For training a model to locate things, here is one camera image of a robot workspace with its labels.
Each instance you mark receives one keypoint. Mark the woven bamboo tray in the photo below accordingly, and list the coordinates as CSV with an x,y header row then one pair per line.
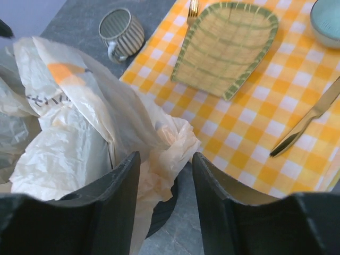
x,y
222,48

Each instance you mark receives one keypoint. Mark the gold fork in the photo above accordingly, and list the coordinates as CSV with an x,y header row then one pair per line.
x,y
192,13

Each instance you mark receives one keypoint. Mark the orange banana print plastic bag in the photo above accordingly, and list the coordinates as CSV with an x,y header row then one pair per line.
x,y
70,120

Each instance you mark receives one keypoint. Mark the light blue ceramic bowl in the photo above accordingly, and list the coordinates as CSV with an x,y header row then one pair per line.
x,y
324,18

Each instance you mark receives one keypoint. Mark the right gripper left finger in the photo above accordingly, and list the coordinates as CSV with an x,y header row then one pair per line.
x,y
96,219

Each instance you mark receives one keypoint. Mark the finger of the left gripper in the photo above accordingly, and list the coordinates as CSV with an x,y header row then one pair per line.
x,y
5,30

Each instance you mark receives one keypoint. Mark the yellow white checkered cloth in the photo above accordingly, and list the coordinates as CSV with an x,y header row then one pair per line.
x,y
237,136

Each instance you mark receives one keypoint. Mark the striped ceramic cup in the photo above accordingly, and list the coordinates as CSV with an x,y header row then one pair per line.
x,y
122,34

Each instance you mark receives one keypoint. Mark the gold knife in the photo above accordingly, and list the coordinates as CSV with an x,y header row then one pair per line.
x,y
320,107

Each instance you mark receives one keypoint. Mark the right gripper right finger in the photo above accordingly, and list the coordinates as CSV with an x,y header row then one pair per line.
x,y
237,219

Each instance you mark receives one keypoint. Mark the black plastic trash bin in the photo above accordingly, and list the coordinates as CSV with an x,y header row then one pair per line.
x,y
163,211

